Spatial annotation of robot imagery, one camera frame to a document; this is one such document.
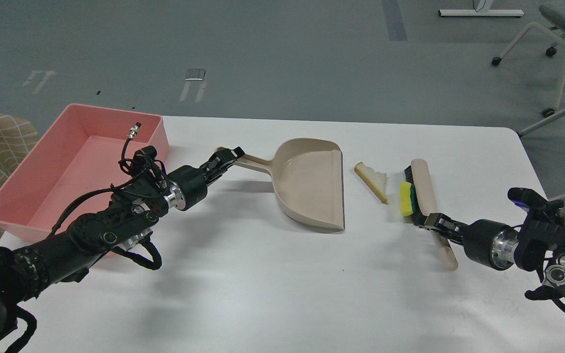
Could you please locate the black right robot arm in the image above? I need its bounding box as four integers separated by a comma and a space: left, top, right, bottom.
413, 187, 565, 313

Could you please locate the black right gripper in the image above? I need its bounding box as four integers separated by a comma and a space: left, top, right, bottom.
412, 212, 518, 271

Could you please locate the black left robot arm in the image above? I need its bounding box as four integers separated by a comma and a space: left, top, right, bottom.
0, 123, 245, 353

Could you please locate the white desk foot bar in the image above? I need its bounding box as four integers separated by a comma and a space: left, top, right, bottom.
438, 9, 524, 18

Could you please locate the yellow green sponge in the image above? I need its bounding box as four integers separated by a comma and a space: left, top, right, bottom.
399, 181, 417, 217

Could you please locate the beige plastic dustpan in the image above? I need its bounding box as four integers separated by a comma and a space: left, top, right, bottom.
234, 138, 345, 231

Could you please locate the pink plastic bin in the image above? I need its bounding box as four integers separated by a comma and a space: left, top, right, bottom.
0, 103, 170, 243

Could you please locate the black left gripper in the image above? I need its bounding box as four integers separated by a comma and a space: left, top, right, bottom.
164, 147, 245, 211

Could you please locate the bread slice piece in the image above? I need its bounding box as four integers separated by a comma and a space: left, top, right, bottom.
354, 162, 388, 204

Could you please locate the beige hand brush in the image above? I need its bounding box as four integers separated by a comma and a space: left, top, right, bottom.
405, 158, 458, 271

